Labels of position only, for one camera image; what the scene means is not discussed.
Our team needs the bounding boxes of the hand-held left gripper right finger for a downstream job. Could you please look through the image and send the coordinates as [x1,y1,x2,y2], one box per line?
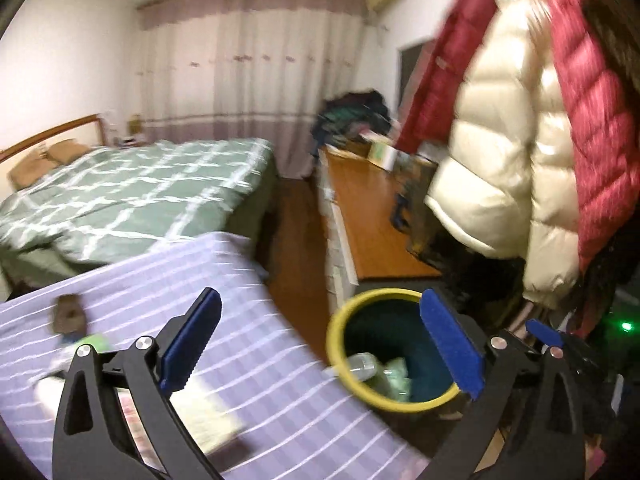
[419,287,586,480]

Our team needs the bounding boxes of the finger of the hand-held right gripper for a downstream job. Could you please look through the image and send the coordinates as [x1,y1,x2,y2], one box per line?
[526,319,565,347]

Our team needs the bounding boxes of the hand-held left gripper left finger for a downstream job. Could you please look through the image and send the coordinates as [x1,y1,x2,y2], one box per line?
[52,287,223,480]

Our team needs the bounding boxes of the yellow rimmed trash bin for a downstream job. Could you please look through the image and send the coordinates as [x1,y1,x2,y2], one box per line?
[326,287,463,413]

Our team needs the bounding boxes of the white cardboard box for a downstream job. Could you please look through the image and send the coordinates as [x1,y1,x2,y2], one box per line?
[170,375,246,456]

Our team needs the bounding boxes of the small white plastic bottle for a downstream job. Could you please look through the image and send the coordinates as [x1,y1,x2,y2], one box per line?
[325,352,386,381]

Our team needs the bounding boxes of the white green yogurt bottle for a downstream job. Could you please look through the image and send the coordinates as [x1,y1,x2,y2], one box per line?
[32,332,111,413]

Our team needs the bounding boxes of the brown packet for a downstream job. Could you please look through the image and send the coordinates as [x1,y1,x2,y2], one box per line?
[52,295,88,333]

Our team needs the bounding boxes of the purple checked tablecloth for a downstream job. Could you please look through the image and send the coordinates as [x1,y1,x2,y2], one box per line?
[0,232,436,480]

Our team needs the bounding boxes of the wooden desk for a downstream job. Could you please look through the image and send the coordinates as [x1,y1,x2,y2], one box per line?
[317,145,443,306]

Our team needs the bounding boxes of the green checked duvet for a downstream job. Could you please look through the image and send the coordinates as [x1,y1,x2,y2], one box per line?
[0,137,278,291]

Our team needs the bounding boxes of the green desk box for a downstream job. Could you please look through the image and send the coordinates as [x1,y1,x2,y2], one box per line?
[367,140,401,171]

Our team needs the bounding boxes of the cream down jacket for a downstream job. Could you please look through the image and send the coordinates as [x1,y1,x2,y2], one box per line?
[424,0,586,311]

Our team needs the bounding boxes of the brown pillow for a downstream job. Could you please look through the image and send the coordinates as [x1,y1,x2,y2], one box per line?
[47,141,91,165]
[7,152,53,191]

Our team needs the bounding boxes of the wooden bed headboard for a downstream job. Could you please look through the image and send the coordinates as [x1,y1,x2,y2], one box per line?
[0,115,103,166]

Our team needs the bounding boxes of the mixed clothes heap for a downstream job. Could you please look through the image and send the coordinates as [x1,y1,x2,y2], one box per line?
[310,90,396,148]

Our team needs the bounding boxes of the red down jacket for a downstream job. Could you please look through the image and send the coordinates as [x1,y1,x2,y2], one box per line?
[397,0,640,281]

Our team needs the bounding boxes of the black television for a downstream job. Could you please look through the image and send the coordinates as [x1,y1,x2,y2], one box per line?
[397,42,436,126]

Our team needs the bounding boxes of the pink beige curtain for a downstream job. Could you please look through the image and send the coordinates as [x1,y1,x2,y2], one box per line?
[137,0,368,178]

